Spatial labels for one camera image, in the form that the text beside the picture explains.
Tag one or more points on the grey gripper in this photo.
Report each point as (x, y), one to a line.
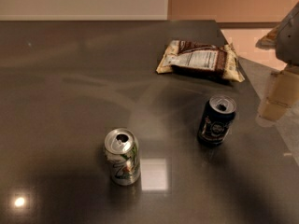
(288, 44)

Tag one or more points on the white green 7up can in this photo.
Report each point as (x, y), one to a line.
(121, 150)

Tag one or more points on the brown white snack bag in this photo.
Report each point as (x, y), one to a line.
(207, 60)

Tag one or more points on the dark blue pepsi can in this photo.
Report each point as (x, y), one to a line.
(217, 118)

